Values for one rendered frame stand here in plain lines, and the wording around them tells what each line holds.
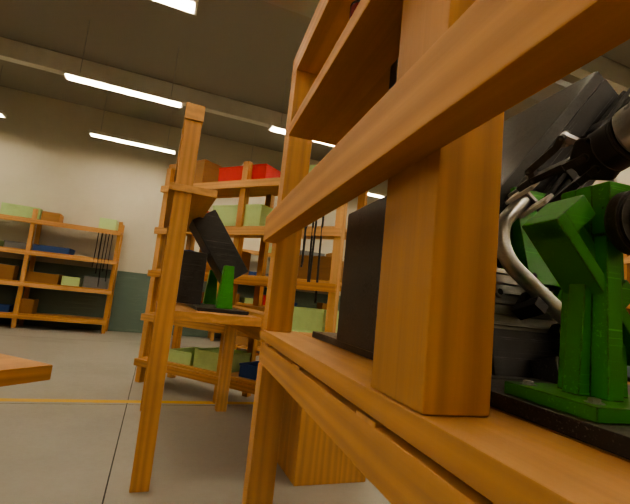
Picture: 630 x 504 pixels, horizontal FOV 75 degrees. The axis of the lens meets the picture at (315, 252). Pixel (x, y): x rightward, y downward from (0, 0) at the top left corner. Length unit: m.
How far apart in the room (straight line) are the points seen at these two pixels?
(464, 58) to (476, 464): 0.36
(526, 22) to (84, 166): 9.76
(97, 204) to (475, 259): 9.44
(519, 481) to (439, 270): 0.22
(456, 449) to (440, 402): 0.08
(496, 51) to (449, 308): 0.27
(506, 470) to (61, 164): 9.89
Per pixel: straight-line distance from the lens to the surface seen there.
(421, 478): 0.51
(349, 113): 1.16
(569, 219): 0.56
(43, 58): 8.50
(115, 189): 9.80
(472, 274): 0.52
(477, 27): 0.44
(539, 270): 0.91
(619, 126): 0.75
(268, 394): 1.49
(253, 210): 3.99
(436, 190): 0.51
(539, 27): 0.36
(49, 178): 10.01
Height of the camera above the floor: 0.99
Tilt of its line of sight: 7 degrees up
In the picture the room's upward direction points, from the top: 6 degrees clockwise
